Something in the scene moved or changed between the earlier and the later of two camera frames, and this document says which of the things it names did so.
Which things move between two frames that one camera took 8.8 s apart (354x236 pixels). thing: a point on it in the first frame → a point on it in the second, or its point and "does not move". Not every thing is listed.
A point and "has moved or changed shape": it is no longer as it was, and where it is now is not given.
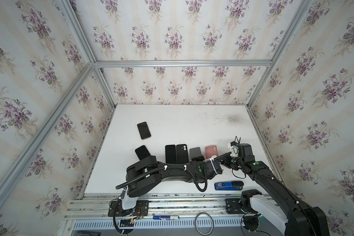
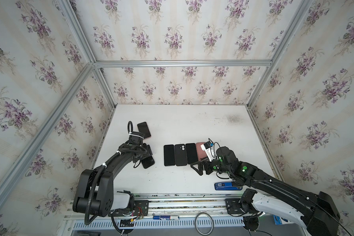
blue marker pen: x=165 y=217 does not move
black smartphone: x=170 y=154 does not move
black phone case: x=182 y=153 does not move
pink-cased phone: x=211 y=151 has moved or changed shape
